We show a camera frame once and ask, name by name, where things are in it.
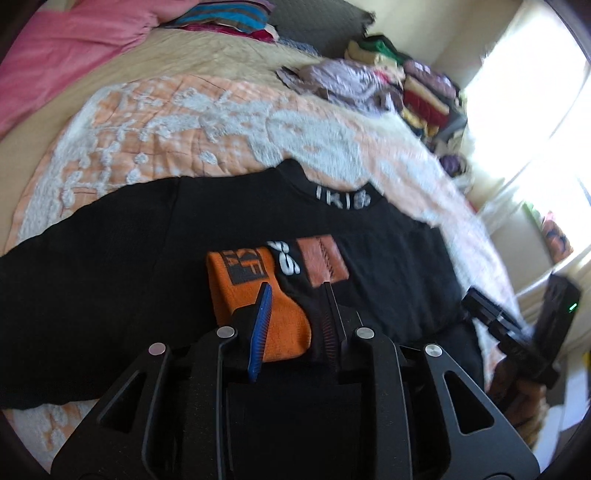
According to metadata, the beige bed sheet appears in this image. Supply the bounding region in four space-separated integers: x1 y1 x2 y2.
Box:
0 23 324 259

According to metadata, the grey quilted headboard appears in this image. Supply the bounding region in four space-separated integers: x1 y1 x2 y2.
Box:
268 0 375 58

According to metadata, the orange and white tufted quilt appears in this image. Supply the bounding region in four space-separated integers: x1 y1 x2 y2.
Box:
9 74 522 472

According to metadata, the striped pillow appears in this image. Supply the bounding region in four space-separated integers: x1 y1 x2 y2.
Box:
164 0 275 33

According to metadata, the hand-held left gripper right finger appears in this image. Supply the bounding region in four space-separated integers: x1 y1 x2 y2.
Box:
318 282 541 480

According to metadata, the black shirt with orange patches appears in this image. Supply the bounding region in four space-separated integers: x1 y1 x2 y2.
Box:
0 159 485 411

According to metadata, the lilac crumpled garment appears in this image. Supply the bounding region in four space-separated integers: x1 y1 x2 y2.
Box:
277 58 404 114

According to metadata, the pink blanket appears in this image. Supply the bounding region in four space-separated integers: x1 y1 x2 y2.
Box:
0 0 167 137

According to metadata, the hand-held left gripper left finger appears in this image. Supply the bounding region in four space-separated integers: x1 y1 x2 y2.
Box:
51 282 278 480

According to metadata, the white sheer curtain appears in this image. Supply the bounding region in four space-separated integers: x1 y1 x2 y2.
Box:
462 0 591 278

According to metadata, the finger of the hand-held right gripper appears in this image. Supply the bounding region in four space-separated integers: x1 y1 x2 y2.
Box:
462 286 525 335

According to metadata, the orange printed cloth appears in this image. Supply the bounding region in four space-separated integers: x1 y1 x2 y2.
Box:
539 211 574 265

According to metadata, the pile of folded clothes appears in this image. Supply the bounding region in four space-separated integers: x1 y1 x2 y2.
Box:
344 34 469 176

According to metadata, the magenta folded cloth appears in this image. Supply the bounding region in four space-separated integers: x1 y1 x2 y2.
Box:
231 23 279 45

